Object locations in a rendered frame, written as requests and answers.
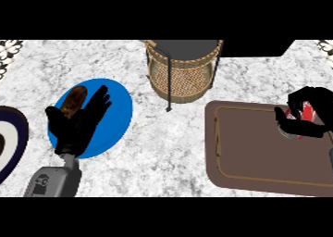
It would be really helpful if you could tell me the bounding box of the blue plate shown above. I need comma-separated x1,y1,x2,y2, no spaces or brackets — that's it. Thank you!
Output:
45,78,135,160

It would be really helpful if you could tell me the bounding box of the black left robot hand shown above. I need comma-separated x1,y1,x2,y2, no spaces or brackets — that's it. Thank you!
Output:
44,84,113,157

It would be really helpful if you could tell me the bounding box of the red and white can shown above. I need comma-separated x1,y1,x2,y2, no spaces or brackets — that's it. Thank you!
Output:
277,101,320,141

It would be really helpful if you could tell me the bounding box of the brown oblong potato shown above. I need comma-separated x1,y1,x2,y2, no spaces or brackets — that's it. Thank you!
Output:
59,85,88,120

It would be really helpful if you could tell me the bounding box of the black appliance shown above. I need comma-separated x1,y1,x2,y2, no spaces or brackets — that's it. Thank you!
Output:
218,40,296,58

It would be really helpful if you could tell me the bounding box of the brown tray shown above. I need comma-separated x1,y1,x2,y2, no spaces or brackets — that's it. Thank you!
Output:
203,99,333,198

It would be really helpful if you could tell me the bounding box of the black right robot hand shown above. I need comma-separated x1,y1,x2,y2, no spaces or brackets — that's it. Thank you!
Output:
273,86,333,140

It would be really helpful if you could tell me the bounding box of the wicker tiered basket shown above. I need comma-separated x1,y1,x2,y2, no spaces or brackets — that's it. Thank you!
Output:
141,40,225,113

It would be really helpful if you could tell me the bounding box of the navy and white plate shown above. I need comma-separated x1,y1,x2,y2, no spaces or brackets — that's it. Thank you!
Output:
0,105,29,193

